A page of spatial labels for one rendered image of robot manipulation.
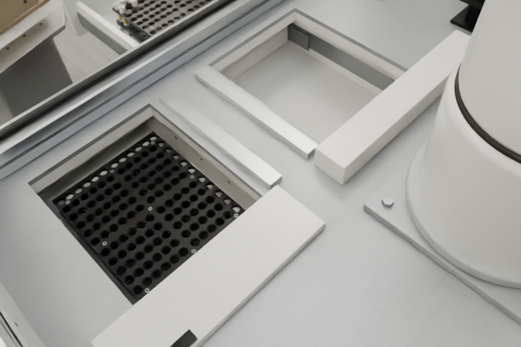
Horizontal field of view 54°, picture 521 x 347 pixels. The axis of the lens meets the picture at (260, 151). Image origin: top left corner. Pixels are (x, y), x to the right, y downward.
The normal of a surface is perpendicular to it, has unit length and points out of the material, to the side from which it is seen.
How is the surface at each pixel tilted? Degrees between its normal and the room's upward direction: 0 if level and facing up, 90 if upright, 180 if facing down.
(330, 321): 0
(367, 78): 90
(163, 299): 0
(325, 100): 0
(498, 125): 90
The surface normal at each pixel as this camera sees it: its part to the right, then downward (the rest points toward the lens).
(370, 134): -0.05, -0.63
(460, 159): -0.93, 0.32
